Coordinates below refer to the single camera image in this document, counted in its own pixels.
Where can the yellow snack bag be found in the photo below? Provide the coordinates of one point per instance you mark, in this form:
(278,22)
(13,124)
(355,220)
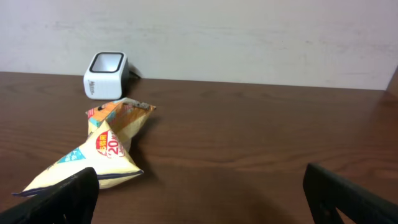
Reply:
(111,128)

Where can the white barcode scanner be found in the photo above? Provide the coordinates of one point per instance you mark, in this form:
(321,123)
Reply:
(107,76)

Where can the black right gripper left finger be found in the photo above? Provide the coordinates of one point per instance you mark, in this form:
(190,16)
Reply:
(72,200)

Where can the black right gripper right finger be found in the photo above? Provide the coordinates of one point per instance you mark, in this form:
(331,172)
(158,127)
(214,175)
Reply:
(329,194)

